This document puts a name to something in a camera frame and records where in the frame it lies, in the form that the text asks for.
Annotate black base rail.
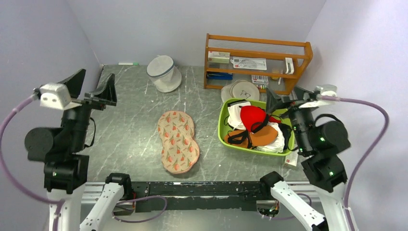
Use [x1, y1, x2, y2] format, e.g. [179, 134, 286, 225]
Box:
[121, 181, 275, 213]

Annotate round white mesh bag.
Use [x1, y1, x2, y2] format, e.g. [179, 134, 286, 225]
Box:
[221, 80, 260, 102]

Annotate white box on shelf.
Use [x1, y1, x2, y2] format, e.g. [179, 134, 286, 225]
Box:
[207, 51, 230, 64]

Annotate green plastic basket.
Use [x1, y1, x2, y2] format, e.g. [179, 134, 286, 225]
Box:
[217, 98, 296, 156]

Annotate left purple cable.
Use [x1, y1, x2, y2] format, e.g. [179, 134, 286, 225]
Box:
[0, 94, 64, 231]

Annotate orange wooden shelf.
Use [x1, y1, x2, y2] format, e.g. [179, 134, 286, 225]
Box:
[204, 34, 313, 95]

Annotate purple cable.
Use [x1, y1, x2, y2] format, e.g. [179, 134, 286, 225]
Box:
[0, 94, 64, 231]
[325, 95, 390, 231]

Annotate white silver device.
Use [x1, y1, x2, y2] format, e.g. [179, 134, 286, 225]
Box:
[285, 57, 294, 75]

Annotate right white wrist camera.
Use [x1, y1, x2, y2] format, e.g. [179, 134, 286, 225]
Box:
[299, 84, 337, 108]

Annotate red bra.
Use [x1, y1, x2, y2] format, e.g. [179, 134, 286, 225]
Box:
[240, 105, 281, 133]

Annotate orange bra black straps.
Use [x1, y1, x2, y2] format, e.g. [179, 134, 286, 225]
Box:
[223, 122, 279, 150]

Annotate pink floral laundry bag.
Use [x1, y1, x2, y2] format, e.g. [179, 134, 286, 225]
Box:
[157, 111, 200, 175]

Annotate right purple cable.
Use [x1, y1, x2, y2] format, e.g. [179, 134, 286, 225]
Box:
[325, 95, 390, 231]

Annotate white flat packet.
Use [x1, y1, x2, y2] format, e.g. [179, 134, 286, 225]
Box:
[230, 56, 267, 71]

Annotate white cylindrical mesh bag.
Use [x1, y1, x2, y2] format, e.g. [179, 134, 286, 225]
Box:
[146, 55, 182, 93]

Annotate white bra black trim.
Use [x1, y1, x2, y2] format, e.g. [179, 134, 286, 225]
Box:
[223, 99, 251, 130]

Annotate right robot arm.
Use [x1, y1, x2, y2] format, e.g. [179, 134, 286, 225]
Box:
[259, 84, 357, 231]

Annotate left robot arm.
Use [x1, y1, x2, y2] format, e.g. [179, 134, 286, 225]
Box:
[25, 69, 133, 231]

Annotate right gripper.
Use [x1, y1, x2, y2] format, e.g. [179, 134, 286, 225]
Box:
[265, 84, 318, 153]

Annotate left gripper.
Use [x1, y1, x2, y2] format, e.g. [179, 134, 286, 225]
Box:
[59, 68, 118, 150]

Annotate small white red box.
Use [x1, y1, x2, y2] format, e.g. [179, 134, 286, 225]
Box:
[283, 152, 298, 167]

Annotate green white marker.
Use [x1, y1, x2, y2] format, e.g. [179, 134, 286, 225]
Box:
[118, 62, 139, 66]

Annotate marker pen pack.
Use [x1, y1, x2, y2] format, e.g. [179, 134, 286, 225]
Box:
[251, 75, 269, 90]

